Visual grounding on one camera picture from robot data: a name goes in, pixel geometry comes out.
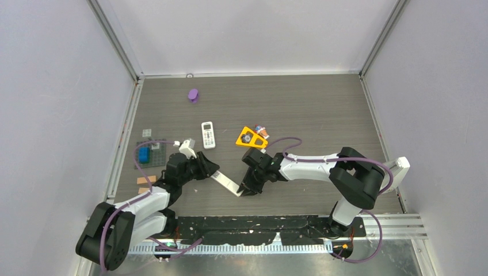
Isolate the purple plastic cap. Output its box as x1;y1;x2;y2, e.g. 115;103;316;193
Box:
188;89;199;104

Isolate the white remote control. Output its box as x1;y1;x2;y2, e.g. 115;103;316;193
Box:
211;171;243;197
201;121;216;150

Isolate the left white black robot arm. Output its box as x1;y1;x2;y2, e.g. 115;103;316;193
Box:
75;151;220;271

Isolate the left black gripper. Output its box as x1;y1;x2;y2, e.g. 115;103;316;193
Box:
178;151;218;186

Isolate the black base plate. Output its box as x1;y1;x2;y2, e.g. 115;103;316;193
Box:
152;215;366;246

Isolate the wooden block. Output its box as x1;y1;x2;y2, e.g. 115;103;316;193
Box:
136;175;157;185
138;187;149;194

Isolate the blue lego brick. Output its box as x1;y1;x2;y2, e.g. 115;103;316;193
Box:
138;147;151;164

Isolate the wooden block upper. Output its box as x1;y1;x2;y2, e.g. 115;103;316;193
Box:
136;175;157;185

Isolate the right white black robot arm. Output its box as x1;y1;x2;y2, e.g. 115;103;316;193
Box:
238;147;385;236

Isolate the blue poker chip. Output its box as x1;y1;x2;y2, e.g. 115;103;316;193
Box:
241;133;253;144

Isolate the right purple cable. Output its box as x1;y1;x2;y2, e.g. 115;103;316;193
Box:
265;137;395;263

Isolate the yellow triangular toy block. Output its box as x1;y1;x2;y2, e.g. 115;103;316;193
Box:
235;126;268;149

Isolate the grey lego baseplate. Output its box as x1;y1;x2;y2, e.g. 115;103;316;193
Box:
134;143;167;169

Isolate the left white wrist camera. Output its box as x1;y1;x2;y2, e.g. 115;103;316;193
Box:
173;139;197;159

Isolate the wooden block lower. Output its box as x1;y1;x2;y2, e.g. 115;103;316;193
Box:
138;187;149;194

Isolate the small red blue figurine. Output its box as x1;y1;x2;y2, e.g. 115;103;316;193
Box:
254;125;269;140

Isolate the small grey sticker tile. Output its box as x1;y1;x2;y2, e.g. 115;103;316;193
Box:
142;129;152;137

